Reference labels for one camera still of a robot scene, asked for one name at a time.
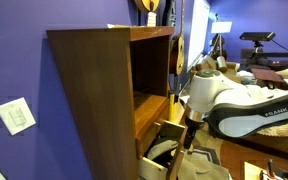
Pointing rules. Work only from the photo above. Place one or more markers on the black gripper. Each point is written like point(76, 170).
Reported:
point(191, 130)

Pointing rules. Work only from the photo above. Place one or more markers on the wooden cabinet drawer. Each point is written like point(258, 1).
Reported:
point(170, 130)

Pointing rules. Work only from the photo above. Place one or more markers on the wooden drawer white sides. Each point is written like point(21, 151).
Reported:
point(176, 163)

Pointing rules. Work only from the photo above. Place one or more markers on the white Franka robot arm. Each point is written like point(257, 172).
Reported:
point(247, 106)

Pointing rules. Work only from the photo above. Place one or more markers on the patterned floor rug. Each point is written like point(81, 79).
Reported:
point(207, 153)

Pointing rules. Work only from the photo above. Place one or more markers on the grey cloth pouch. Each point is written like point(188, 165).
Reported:
point(160, 148)

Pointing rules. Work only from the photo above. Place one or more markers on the yellow pole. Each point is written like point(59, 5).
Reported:
point(172, 108)

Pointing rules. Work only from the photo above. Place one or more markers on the light wooden table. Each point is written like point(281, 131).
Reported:
point(252, 171)

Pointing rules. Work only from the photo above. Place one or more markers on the tan sofa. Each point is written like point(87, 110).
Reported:
point(210, 65)

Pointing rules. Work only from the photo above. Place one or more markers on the black red tool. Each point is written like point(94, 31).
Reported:
point(270, 170)

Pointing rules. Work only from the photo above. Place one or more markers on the grey metal cylinder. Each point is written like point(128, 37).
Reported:
point(221, 64)

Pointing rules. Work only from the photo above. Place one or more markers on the brown acoustic guitar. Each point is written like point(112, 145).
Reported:
point(177, 55)

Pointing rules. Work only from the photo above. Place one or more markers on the dark brown violin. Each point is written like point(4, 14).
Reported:
point(219, 45)

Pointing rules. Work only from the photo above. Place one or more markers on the brown wooden shelf cabinet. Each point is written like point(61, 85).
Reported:
point(94, 100)

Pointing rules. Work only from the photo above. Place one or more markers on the dark brown flat board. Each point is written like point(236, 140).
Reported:
point(267, 75)

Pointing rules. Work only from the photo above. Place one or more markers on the music stand with sheet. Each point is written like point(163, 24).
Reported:
point(221, 27)

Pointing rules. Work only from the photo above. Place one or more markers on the white hanging tag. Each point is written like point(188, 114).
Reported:
point(152, 19)

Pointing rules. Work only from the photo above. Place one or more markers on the dark hanging instrument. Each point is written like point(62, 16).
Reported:
point(170, 11)

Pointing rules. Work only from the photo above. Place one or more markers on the white printed paper sheet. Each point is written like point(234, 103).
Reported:
point(117, 25)

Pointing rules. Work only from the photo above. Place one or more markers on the wall whiteboard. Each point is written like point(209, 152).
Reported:
point(199, 33)

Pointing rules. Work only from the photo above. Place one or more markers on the black camera tripod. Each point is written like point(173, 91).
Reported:
point(260, 55)

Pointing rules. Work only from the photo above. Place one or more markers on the black stereo camera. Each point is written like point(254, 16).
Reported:
point(257, 36)

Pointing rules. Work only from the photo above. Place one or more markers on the white light switch plate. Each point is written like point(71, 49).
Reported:
point(15, 116)

